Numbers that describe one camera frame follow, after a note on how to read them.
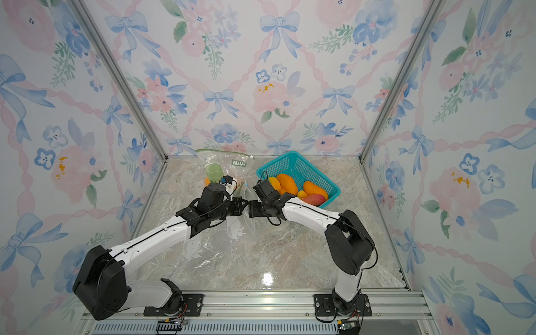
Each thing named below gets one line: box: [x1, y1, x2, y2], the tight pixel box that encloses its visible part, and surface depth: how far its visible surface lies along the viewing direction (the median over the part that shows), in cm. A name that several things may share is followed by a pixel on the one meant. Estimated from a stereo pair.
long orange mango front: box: [303, 180, 329, 201], surface depth 103 cm
